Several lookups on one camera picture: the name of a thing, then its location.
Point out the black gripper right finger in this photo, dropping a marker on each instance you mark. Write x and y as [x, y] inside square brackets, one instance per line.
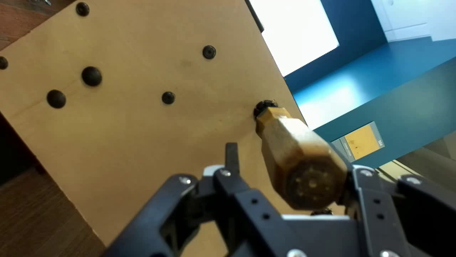
[404, 214]

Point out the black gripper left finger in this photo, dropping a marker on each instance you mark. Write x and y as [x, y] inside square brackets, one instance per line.
[237, 204]

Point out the foosball table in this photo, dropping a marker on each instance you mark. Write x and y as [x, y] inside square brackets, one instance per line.
[143, 142]

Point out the white sheet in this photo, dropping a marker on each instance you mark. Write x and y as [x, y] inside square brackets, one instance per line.
[294, 33]

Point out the wooden cylindrical peg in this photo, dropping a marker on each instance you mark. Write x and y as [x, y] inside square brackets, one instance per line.
[294, 157]

